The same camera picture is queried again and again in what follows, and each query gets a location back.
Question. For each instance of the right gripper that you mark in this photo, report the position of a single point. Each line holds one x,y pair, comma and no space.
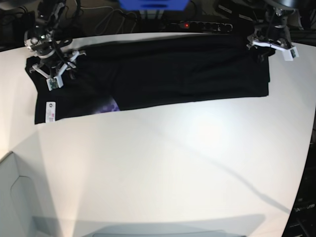
53,69

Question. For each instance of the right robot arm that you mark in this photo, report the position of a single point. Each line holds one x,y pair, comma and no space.
40,40

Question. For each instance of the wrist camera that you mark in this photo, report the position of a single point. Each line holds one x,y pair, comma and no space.
54,83
290,54

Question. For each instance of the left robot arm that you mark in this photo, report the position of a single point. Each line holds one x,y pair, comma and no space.
273,33

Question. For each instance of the white T-shirt label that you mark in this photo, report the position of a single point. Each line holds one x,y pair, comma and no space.
50,112

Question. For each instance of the blue plastic box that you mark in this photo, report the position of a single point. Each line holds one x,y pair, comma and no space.
174,5

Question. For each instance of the black T-shirt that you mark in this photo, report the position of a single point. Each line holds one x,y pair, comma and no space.
141,74

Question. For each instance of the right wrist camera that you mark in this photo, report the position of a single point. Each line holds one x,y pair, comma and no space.
54,83

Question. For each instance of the black power strip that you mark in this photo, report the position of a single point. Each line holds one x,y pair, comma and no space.
199,27

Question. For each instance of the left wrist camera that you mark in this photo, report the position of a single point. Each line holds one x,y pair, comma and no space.
290,54

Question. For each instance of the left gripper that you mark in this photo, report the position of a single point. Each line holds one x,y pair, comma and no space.
279,44

